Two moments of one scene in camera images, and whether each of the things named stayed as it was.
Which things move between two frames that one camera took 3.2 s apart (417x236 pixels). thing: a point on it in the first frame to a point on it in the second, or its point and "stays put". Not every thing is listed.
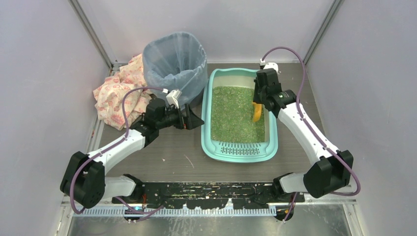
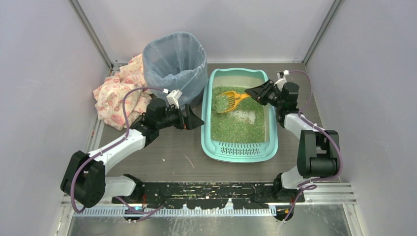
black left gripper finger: (192, 120) stays put
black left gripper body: (186, 117) stays put
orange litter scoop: (256, 111) to (226, 102)
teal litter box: (228, 133) stays put
